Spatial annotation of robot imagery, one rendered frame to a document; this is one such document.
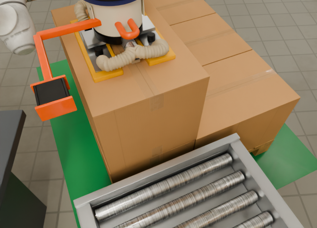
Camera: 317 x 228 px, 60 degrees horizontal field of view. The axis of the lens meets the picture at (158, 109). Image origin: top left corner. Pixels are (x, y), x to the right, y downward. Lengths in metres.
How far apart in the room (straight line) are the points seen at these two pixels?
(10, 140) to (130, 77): 0.49
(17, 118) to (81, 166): 0.77
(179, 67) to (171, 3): 1.11
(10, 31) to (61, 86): 0.37
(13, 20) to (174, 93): 0.56
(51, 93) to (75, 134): 1.28
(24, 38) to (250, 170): 0.94
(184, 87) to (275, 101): 0.68
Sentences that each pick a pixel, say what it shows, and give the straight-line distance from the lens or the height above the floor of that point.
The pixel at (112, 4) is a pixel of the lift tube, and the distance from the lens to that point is 0.84.
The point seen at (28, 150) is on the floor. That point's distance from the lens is 2.01.
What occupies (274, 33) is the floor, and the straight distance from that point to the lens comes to 2.85.
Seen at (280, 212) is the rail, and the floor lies 0.60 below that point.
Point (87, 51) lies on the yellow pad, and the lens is 0.99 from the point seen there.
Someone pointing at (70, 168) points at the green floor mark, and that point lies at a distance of 1.84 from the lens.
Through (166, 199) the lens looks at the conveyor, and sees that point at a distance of 1.17.
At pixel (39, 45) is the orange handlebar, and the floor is 1.08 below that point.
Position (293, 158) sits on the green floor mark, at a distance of 1.99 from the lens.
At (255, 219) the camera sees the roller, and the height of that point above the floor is 0.55.
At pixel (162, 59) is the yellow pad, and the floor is 0.96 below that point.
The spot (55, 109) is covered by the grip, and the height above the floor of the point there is 1.08.
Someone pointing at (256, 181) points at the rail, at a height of 0.59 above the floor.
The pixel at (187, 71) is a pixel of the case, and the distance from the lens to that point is 0.93.
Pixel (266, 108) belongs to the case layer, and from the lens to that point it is 1.42.
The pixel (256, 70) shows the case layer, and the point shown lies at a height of 0.54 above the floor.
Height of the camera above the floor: 1.59
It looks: 53 degrees down
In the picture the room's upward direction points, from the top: straight up
